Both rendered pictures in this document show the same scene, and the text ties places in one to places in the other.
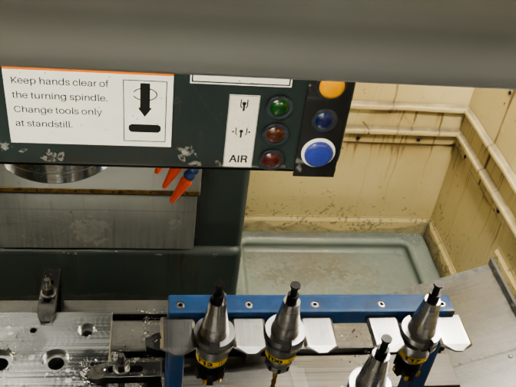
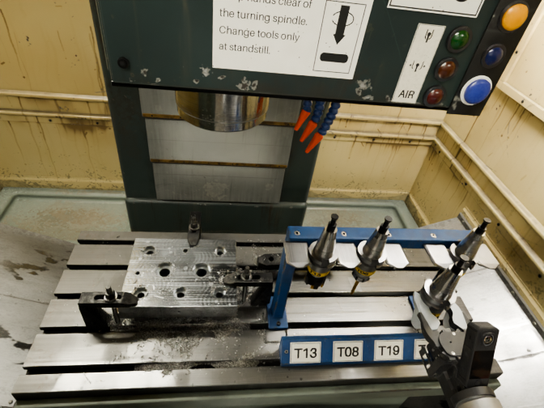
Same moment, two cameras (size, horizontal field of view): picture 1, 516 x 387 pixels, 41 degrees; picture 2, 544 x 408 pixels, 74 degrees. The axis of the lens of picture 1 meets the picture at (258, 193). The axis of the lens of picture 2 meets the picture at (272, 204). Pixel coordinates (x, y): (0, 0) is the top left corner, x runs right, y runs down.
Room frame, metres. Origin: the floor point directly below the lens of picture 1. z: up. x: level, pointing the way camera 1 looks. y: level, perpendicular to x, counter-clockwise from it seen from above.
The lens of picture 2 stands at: (0.17, 0.16, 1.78)
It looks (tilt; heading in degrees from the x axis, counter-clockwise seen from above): 40 degrees down; 0
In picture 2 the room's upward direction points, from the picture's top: 9 degrees clockwise
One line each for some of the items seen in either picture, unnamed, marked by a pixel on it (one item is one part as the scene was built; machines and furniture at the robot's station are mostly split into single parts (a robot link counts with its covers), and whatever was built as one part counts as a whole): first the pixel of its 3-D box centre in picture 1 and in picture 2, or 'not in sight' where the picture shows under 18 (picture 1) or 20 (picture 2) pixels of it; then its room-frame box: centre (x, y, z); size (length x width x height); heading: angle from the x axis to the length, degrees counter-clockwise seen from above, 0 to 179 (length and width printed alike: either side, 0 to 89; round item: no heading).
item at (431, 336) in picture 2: not in sight; (435, 333); (0.57, -0.19, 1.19); 0.09 x 0.05 x 0.02; 24
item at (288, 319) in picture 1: (289, 315); (377, 240); (0.72, -0.07, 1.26); 0.04 x 0.04 x 0.07
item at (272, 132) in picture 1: (275, 134); (446, 70); (0.59, -0.01, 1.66); 0.02 x 0.01 x 0.02; 101
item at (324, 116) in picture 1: (324, 120); (493, 56); (0.60, -0.06, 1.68); 0.02 x 0.01 x 0.02; 101
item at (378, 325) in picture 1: (386, 334); (439, 256); (0.75, -0.23, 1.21); 0.07 x 0.05 x 0.01; 11
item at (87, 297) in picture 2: not in sight; (110, 305); (0.64, 0.52, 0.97); 0.13 x 0.03 x 0.15; 101
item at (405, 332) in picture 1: (419, 334); (461, 256); (0.76, -0.29, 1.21); 0.06 x 0.06 x 0.03
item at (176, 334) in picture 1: (177, 336); (297, 255); (0.69, 0.09, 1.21); 0.07 x 0.05 x 0.01; 11
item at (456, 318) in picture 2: not in sight; (448, 316); (0.62, -0.24, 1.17); 0.09 x 0.03 x 0.06; 177
